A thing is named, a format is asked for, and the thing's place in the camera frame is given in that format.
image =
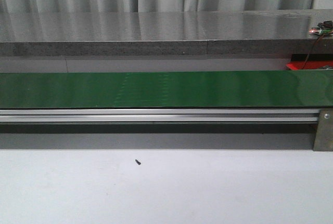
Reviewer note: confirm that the green conveyor belt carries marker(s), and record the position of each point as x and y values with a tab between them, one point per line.
215	89

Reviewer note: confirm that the red plastic tray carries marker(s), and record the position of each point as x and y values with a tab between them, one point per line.
310	65

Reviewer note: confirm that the small lit circuit board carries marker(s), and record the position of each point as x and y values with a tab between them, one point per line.
322	29

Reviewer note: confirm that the aluminium conveyor side rail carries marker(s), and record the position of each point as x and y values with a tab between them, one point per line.
158	115

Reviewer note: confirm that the steel conveyor support bracket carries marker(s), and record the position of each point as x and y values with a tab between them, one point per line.
324	136

